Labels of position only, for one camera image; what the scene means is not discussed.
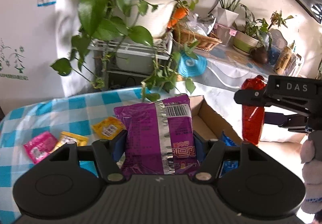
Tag yellow waffle packet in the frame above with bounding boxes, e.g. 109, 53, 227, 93
51, 131, 89, 153
92, 116, 126, 140

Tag purple snack bag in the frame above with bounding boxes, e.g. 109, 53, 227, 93
114, 94, 200, 178

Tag red snack bag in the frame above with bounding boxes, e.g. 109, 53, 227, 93
241, 75, 266, 145

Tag pink snack packet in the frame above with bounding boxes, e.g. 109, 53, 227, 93
24, 131, 58, 164

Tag cardboard box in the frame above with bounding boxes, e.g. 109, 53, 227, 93
189, 96, 242, 145

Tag blue snack bag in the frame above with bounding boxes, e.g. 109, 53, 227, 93
220, 132, 239, 177

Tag golden bottle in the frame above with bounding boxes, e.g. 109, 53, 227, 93
274, 41, 295, 76

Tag blue checkered tablecloth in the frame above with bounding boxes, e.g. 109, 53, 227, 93
1, 87, 141, 223

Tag brown clay teapot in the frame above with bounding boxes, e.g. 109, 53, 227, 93
249, 46, 268, 64

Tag green striped pot plant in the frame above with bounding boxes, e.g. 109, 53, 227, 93
233, 4, 293, 54

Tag white metal plant stand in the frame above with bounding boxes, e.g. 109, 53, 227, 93
88, 32, 173, 86

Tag pink plastic container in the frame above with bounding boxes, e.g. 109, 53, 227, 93
214, 23, 237, 47

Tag wicker basket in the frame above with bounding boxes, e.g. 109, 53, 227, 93
173, 27, 222, 52

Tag pothos plant white pot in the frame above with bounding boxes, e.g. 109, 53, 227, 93
51, 0, 198, 96

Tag orange carrot toy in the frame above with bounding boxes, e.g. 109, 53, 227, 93
167, 7, 189, 29

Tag white refrigerator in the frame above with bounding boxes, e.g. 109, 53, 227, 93
1, 0, 92, 114

